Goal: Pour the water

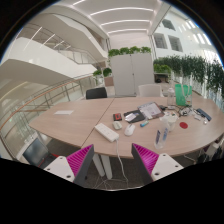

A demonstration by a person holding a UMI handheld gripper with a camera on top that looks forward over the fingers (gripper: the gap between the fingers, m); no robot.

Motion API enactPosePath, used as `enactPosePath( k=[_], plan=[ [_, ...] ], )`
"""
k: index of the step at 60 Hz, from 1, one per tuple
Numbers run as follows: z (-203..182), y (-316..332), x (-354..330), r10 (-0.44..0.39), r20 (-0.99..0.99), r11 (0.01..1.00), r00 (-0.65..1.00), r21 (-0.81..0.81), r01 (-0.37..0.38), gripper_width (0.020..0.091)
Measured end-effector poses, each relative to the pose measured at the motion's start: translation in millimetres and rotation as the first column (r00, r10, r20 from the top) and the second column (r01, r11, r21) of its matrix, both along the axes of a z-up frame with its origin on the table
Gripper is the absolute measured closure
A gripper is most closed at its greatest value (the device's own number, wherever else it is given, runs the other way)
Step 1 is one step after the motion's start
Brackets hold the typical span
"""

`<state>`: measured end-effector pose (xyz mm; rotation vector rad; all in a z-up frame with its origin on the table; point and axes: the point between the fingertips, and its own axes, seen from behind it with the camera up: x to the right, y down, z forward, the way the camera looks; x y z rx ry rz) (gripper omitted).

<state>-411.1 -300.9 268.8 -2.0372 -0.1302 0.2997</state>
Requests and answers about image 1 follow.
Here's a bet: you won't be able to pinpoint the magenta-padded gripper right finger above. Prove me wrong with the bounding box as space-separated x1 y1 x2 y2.
130 143 185 185

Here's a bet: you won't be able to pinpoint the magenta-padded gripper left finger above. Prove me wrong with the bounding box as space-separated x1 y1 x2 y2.
43 143 95 188

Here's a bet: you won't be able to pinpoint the clear plastic water bottle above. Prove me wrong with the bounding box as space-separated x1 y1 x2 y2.
154 116 171 150

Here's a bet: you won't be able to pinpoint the black and red chair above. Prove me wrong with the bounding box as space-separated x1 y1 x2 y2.
21 138 59 168

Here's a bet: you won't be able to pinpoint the white computer mouse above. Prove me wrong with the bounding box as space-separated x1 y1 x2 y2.
124 123 137 137

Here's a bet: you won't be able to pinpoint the white paper sheet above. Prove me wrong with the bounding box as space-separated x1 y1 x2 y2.
53 109 75 116

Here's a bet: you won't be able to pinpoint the white card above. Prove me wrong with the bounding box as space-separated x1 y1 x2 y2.
124 113 138 123

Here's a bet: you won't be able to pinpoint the dark blue flat keyboard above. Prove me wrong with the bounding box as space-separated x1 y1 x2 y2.
195 107 213 122

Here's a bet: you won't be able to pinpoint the black and red wallet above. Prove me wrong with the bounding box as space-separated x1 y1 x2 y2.
112 112 123 122

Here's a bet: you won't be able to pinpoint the green tote bag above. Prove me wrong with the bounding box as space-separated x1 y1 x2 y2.
174 83 194 108

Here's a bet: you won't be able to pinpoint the white chair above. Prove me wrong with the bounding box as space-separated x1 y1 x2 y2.
137 83 164 98

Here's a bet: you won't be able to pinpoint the black office chair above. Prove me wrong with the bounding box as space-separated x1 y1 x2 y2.
85 87 108 100

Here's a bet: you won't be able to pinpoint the white cabinet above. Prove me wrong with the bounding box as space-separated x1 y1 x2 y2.
109 53 156 98

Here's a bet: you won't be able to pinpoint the green hedge of plants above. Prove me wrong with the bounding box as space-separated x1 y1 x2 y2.
153 54 224 101

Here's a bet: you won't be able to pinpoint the potted green plants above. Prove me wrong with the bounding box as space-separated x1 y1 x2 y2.
92 67 114 87

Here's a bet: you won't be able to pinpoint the green plants atop cabinet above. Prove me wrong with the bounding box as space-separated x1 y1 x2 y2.
107 45 152 58

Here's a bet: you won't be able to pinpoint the white power strip cable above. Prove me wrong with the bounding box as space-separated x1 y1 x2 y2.
114 139 130 188

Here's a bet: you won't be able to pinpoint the black tangled cables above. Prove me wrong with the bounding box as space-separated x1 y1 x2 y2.
178 105 201 118

